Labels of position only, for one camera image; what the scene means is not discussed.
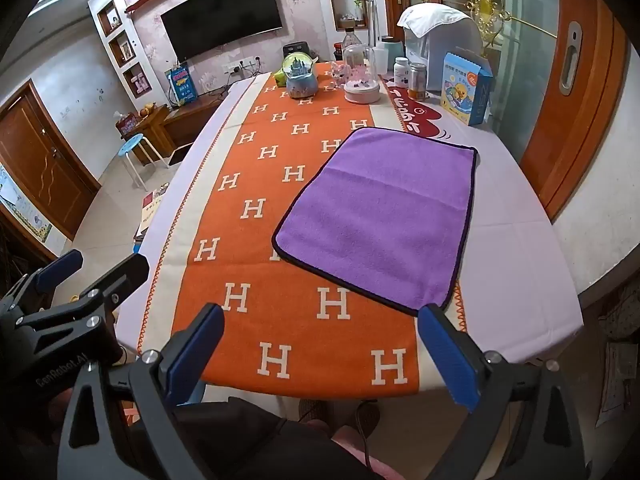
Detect orange printed blanket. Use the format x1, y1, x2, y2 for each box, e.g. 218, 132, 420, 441
136, 71, 468, 403

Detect dark capped bottle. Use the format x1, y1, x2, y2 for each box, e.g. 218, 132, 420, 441
341, 27, 366, 60

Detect snow globe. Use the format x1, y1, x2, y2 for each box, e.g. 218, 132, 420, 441
281, 52, 319, 99

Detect white power strip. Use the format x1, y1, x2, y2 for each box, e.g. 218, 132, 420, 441
222, 57, 261, 76

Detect clear jar orange contents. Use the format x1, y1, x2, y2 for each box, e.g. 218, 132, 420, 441
407, 62, 428, 102

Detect wooden television cabinet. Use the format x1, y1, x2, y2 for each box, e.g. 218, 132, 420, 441
120, 92, 231, 166

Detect black television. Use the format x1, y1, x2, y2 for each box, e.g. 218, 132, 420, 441
160, 0, 285, 61

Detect blue carton box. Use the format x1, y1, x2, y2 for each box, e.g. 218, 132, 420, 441
440, 49, 495, 127

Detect wall poster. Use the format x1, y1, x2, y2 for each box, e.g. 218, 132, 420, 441
0, 162, 53, 246

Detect glass dome music box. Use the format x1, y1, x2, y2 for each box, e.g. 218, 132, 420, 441
342, 44, 379, 106

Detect black speaker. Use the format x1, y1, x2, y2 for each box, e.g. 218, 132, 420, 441
282, 40, 317, 61

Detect grey door handle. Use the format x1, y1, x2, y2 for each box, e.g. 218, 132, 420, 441
559, 21, 582, 97

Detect blue printed box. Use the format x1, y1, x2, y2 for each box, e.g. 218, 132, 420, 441
165, 62, 196, 107

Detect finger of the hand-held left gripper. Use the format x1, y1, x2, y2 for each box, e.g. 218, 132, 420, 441
15, 252, 151, 344
0, 248, 84, 322

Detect person's dark clothing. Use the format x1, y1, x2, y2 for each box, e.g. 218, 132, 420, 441
165, 395, 381, 480

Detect white cloth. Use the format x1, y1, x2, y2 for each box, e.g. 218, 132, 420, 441
397, 3, 481, 38

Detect blue round stool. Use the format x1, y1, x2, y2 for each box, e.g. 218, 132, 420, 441
117, 132, 171, 192

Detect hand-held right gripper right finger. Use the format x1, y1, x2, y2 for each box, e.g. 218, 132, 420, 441
418, 303, 587, 480

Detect white wall shelf unit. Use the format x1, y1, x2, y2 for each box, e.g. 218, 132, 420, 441
87, 0, 156, 106

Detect brown wooden door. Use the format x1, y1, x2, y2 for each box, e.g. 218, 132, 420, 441
0, 80, 103, 241

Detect stack of books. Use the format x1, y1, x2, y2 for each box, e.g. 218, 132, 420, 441
132, 185, 171, 241

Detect white water dispenser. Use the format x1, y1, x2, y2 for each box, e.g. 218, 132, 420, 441
402, 20, 483, 93

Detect lilac tablecloth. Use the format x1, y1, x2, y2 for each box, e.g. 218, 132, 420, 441
116, 72, 585, 401

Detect white plastic jug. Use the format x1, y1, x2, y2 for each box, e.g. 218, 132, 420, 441
372, 36, 405, 75

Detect wooden sliding door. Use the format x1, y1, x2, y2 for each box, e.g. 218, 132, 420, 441
520, 0, 628, 221

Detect red box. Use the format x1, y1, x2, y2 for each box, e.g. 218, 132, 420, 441
116, 111, 142, 137

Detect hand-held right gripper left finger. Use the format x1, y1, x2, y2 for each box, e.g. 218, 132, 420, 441
62, 303, 226, 480

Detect purple towel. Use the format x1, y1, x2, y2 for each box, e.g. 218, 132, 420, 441
271, 127, 479, 317

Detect gold door ornament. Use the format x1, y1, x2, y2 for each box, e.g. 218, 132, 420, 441
465, 0, 516, 43

